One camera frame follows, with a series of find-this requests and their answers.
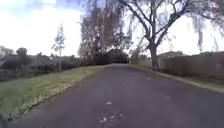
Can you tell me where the narrow grass strip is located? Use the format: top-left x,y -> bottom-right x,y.
128,63 -> 224,95

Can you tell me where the large bare tree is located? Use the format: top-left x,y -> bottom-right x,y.
111,0 -> 224,72

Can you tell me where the dark hedge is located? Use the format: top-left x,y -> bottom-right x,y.
89,49 -> 131,65

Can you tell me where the brown wooden fence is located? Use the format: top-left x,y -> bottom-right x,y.
158,50 -> 224,81

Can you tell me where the grey asphalt path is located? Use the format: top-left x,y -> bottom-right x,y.
6,63 -> 224,128

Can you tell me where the bare drooping tree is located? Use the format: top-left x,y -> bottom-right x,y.
78,0 -> 133,64

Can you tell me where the small slender tree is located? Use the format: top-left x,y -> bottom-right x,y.
51,23 -> 68,73

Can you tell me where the row of bushes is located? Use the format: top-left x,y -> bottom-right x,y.
0,46 -> 83,83

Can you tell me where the wide grass verge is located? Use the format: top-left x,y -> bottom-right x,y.
0,64 -> 108,121

